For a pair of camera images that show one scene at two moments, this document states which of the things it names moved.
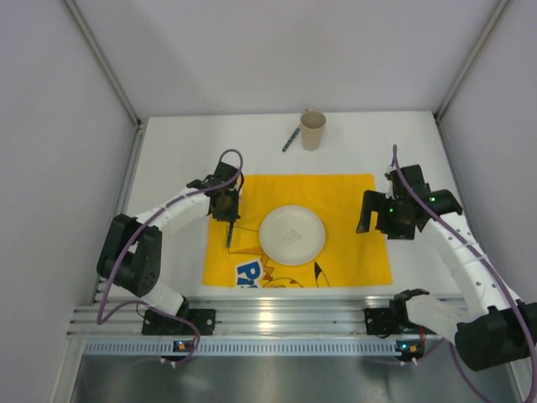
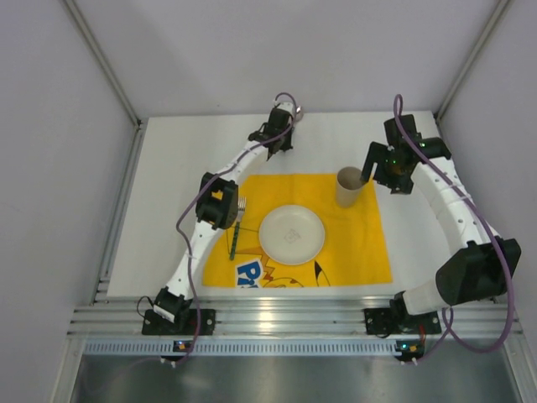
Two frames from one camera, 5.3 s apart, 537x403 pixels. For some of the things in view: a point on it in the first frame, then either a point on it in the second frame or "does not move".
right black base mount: [388, 321] does not move
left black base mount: [155, 323] does not move
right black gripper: [381, 214] -> [378, 159]
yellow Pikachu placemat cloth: [348, 258] does not move
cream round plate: [292, 235] does not move
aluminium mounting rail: [122, 315] does not move
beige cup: [312, 123] -> [349, 187]
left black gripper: [228, 216] -> [276, 140]
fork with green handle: [230, 233] -> [242, 204]
